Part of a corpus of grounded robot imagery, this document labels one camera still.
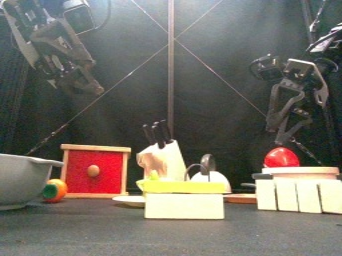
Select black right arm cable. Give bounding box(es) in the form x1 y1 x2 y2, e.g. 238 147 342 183
301 0 327 44

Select thin diagonal frame wire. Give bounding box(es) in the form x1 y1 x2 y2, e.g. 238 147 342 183
130 0 270 118
25 0 224 157

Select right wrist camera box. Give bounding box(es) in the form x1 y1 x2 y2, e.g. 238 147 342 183
248 53 286 82

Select yellow egg sushi toy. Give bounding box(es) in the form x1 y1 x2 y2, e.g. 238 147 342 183
140 179 227 221

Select red toy tomato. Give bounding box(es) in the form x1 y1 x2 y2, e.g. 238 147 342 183
262 146 302 169

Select vertical metal frame pole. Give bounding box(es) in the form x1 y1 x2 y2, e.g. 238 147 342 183
166 0 176 138

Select white toy kettle black handle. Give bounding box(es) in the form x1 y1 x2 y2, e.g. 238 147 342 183
183 153 234 194

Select white segmented toy block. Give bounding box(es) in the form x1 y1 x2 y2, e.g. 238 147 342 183
254 177 342 215

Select grey plastic bowl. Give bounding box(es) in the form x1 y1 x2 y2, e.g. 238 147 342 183
0 152 65 212

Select red wooden drawer box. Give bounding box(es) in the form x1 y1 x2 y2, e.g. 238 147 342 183
59 143 132 200

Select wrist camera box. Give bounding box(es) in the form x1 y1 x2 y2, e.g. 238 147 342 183
248 53 286 82
60 0 96 36

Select black handled toy knife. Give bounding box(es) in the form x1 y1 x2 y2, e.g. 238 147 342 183
142 123 158 146
151 121 167 150

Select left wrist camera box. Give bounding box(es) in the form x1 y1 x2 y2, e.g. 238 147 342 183
60 0 96 36

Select orange toy fruit green end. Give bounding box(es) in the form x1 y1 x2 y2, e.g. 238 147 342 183
41 178 69 204

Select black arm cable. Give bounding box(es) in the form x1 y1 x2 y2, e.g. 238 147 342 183
301 0 327 44
92 0 114 32

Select white toy knife block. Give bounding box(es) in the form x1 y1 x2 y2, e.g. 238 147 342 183
135 139 190 183

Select small yellow-green toy piece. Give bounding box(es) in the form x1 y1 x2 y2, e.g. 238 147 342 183
135 169 163 192

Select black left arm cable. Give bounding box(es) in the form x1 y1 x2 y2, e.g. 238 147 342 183
92 0 114 32

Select wooden small plate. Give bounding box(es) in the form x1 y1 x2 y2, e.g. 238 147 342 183
223 193 259 205

